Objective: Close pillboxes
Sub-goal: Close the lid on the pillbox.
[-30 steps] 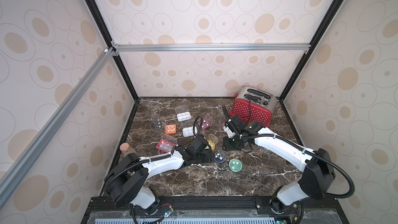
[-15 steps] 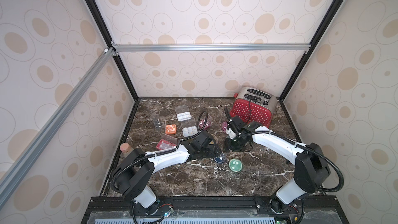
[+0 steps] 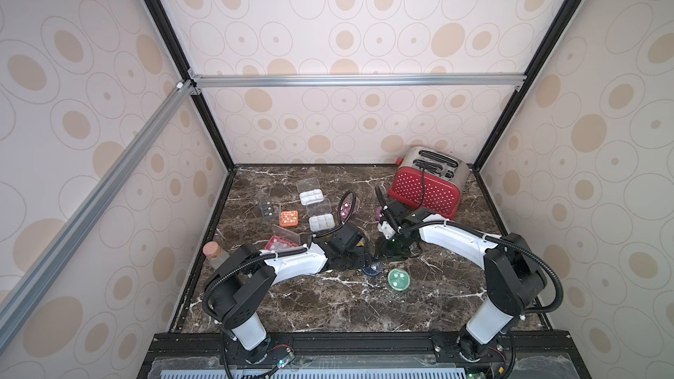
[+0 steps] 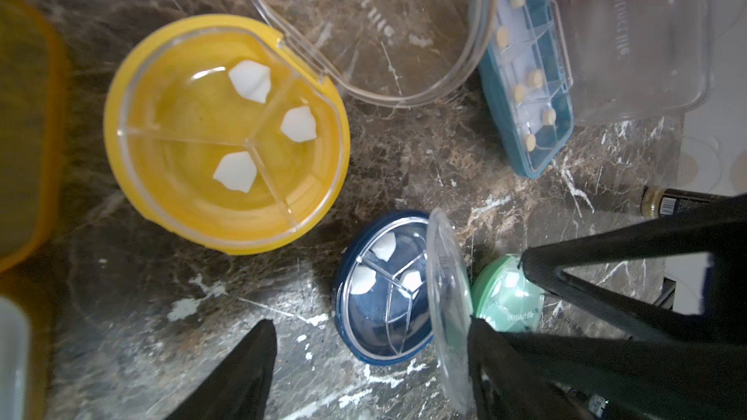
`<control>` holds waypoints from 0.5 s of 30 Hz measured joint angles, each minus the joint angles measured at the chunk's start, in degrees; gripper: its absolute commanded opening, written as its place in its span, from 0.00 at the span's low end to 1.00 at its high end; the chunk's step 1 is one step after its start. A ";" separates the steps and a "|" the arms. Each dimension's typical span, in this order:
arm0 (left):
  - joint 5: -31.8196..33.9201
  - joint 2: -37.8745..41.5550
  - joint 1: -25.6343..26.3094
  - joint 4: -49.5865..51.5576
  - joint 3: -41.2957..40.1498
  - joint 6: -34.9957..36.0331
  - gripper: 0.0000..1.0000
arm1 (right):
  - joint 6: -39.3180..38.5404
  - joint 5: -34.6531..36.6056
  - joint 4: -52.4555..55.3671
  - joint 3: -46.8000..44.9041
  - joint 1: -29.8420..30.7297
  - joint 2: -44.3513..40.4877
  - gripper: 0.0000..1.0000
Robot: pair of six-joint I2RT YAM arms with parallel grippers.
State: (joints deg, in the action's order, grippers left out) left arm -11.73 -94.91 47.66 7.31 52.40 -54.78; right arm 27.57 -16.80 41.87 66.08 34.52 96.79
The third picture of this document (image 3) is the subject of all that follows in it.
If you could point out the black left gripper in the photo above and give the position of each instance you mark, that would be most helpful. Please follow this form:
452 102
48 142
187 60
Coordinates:
362 260

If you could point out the red pillbox clear lid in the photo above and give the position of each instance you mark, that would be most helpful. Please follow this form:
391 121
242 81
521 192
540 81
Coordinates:
282 239

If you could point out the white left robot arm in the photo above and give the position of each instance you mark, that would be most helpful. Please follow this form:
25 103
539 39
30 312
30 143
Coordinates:
236 289

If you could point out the white pillbox clear lid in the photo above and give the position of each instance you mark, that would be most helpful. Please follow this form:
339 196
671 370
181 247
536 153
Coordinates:
320 216
309 191

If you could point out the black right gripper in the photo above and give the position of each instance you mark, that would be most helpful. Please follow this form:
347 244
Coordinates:
386 210

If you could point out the dark blue round pillbox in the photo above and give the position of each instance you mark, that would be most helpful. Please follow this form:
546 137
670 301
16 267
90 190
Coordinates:
373 270

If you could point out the clear small pillbox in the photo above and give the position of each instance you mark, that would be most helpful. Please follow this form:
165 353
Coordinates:
267 208

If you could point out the aluminium frame crossbar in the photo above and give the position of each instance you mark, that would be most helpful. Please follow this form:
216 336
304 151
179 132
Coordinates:
371 80

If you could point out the white pillbox clear lid rear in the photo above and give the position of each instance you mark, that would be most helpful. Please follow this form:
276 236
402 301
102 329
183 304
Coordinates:
309 191

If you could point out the red and silver toaster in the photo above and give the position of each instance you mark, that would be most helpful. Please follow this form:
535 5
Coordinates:
430 179

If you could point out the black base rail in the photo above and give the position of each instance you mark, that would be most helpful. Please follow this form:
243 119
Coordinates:
440 345

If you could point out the orange pillbox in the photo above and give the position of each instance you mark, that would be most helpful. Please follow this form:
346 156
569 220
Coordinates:
288 218

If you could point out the purple pillbox right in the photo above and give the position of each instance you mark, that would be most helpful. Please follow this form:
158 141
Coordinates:
379 214

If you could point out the white pillbox clear lid front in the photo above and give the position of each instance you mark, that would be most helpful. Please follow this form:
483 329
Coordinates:
320 216

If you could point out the purple pillbox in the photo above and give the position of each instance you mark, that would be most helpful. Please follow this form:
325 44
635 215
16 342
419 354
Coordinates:
379 214
349 207

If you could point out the green round pillbox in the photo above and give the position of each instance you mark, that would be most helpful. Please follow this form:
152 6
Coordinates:
399 280

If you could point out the purple pillbox left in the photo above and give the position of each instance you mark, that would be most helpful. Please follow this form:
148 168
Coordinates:
349 207

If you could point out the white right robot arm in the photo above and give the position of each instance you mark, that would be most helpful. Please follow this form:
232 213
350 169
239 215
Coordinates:
518 282

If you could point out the aluminium frame side bar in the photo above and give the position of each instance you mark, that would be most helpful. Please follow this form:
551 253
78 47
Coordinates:
38 280

